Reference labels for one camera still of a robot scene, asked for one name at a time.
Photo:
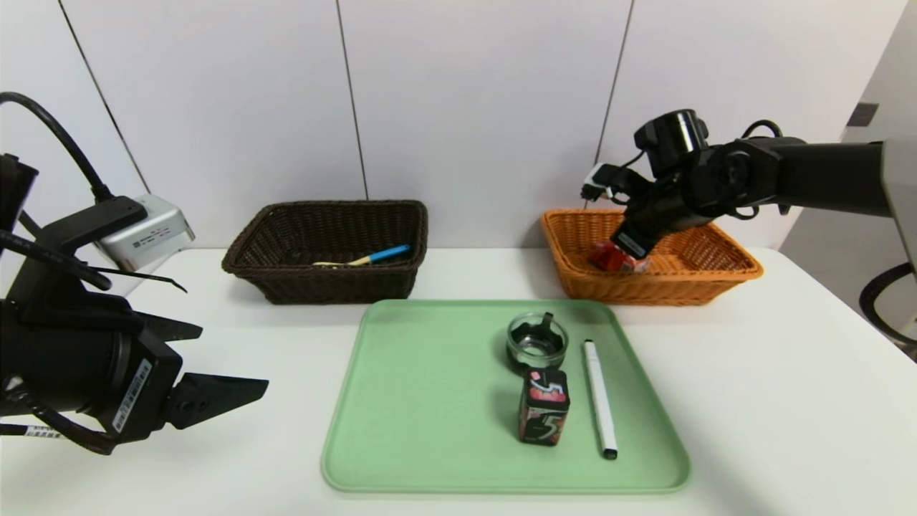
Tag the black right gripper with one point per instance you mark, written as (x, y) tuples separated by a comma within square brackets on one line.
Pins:
[(633, 243)]

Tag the black gum box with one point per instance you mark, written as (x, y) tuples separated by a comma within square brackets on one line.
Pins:
[(542, 416)]

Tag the black and grey right robot arm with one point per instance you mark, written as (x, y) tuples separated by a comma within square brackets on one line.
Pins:
[(824, 175)]

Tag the green plastic tray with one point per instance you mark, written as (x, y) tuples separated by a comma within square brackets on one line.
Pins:
[(430, 459)]

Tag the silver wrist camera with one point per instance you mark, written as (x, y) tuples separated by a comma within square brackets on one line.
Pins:
[(154, 236), (596, 179)]

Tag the black wall fixture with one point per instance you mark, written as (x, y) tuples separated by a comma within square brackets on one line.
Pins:
[(862, 115)]

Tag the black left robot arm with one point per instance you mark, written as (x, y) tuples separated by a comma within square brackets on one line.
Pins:
[(57, 365)]

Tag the white marker pen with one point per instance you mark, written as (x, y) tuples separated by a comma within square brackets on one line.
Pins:
[(599, 401)]

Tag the glass cup with black holder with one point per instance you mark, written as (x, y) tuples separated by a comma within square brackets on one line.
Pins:
[(535, 338)]

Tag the red milk carton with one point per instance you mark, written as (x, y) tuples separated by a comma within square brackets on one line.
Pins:
[(607, 258)]

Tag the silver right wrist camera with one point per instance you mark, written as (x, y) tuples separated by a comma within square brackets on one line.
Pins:
[(596, 179)]

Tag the dark brown wicker basket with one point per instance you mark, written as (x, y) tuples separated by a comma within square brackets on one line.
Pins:
[(322, 287)]

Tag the orange wicker basket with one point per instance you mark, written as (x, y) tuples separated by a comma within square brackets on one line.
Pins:
[(680, 287)]

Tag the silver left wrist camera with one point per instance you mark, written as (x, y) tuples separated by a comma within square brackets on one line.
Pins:
[(154, 236)]

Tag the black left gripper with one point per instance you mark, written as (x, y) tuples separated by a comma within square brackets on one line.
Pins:
[(143, 390)]

